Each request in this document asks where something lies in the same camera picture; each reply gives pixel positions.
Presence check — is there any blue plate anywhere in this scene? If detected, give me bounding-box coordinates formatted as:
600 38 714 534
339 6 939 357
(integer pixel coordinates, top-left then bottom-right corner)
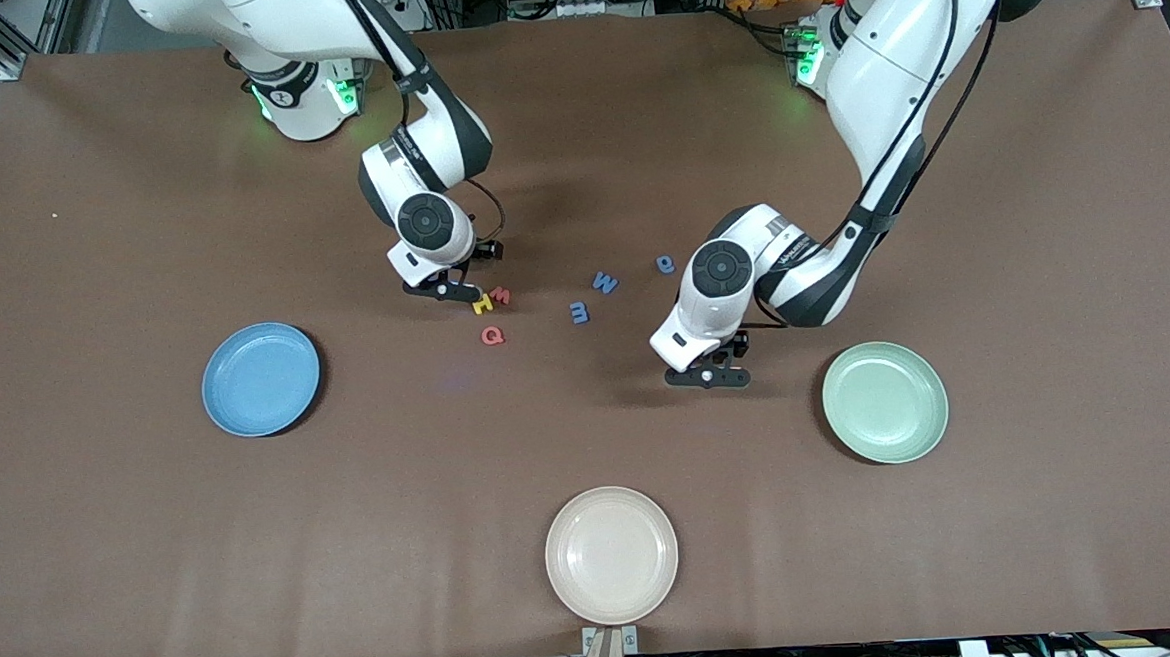
198 319 324 441

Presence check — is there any green plate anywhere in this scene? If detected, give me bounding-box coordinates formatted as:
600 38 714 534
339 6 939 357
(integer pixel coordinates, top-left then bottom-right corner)
819 338 952 468

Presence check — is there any brown table cover sheet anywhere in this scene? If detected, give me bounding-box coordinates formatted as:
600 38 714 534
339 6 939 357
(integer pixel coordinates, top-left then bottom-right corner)
0 0 1170 657

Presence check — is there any beige plate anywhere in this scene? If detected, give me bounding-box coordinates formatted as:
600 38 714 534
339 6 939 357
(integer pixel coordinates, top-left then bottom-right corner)
541 483 682 630

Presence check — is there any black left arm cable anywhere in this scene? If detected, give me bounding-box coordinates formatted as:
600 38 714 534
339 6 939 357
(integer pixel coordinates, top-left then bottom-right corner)
738 0 1021 331

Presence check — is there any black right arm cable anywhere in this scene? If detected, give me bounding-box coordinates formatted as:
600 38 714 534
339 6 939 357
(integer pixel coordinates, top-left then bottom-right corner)
332 0 509 257

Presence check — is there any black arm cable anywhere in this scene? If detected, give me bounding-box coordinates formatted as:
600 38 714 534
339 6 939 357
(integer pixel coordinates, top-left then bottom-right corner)
332 0 509 257
738 0 1021 331

